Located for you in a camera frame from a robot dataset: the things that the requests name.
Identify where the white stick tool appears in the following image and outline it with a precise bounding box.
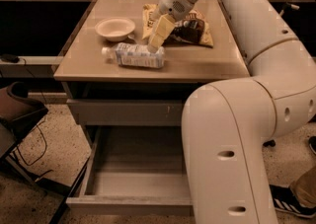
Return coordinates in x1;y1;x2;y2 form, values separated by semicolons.
279;3;300;16

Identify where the black table leg stand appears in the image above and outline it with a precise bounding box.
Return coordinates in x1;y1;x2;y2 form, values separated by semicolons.
263;140;276;147

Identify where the closed top drawer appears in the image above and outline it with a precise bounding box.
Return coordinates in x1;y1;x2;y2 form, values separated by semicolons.
67;99;183;126

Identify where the black sneaker near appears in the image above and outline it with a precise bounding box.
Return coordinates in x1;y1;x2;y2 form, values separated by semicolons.
270;185;316;219

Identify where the tan trouser leg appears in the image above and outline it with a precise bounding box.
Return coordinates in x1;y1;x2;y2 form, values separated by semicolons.
289;166;316;208

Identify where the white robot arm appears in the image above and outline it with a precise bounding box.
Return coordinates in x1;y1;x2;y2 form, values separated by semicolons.
149;0;316;224

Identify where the white bowl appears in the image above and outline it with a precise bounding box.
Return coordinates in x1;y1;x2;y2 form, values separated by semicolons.
95;17;135;41

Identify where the grey drawer cabinet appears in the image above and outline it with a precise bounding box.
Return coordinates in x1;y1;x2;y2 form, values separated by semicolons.
54;0;249;148

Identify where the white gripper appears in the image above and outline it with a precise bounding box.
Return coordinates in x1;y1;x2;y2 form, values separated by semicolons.
147;0;194;53

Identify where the black sneaker far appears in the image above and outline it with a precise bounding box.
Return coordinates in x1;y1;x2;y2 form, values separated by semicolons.
308;136;316;155

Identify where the clear plastic water bottle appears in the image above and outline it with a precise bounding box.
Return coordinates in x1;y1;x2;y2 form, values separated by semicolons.
101;42;165;69

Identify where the brown yellow snack bag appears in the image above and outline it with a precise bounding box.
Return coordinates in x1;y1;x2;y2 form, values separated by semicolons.
142;4;213;47

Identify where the black sneaker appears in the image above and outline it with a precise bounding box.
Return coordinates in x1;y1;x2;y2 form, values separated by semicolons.
270;185;316;219
308;136;316;155

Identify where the open middle drawer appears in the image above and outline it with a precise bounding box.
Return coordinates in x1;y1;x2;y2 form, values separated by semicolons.
67;126;193;216

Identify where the black floor cable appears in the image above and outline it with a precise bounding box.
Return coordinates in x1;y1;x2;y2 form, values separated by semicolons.
16;58;55;180

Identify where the black device on ledge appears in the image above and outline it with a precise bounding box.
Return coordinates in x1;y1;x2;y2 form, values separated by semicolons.
0;54;20;63

